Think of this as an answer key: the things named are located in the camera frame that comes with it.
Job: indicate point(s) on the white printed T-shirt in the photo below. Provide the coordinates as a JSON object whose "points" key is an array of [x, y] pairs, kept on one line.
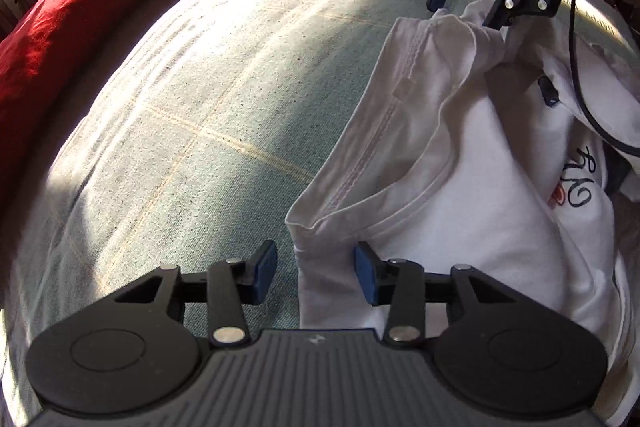
{"points": [[475, 187]]}

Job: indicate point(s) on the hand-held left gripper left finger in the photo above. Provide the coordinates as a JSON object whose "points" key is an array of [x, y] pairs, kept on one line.
{"points": [[265, 272]]}

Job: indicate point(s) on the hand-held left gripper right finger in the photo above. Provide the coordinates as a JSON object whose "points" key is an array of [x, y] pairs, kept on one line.
{"points": [[365, 274]]}

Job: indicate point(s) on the red duvet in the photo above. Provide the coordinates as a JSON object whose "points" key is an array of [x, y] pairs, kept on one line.
{"points": [[75, 7]]}

